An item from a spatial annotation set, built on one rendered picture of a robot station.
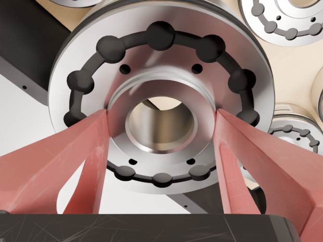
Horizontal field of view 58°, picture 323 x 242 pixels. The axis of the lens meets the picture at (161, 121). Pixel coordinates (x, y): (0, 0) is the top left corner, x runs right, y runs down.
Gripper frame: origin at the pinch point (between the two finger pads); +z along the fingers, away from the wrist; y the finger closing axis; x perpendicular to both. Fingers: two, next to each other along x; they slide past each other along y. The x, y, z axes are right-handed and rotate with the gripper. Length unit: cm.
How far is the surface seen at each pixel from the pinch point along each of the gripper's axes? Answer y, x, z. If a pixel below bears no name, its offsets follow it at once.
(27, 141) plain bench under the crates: 26, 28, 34
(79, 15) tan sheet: 8.1, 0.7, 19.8
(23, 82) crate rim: 10.5, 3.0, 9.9
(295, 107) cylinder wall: -15.0, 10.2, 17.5
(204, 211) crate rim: -4.4, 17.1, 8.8
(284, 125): -13.1, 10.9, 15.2
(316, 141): -17.2, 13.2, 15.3
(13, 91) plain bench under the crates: 25.4, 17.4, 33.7
